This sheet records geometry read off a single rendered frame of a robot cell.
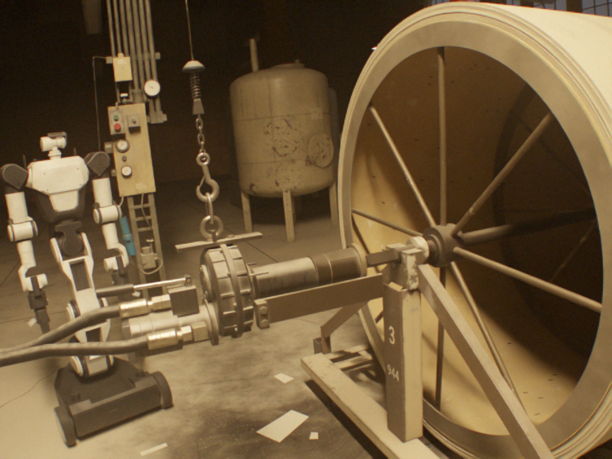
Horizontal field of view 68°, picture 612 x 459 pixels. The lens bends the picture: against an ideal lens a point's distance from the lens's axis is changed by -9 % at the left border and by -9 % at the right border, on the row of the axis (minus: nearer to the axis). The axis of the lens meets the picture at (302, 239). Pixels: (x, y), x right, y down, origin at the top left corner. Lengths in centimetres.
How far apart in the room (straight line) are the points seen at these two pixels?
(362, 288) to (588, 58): 93
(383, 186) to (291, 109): 364
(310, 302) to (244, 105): 490
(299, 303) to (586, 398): 86
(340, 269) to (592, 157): 81
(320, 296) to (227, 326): 31
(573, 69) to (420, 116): 128
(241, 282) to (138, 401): 141
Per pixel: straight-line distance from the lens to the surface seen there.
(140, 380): 269
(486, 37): 158
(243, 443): 242
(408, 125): 251
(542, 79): 142
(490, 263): 166
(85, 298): 258
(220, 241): 147
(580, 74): 135
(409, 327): 179
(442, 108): 177
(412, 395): 192
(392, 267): 179
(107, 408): 264
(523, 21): 149
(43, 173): 253
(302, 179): 614
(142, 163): 331
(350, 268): 161
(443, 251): 179
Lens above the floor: 138
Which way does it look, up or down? 13 degrees down
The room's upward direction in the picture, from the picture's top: 5 degrees counter-clockwise
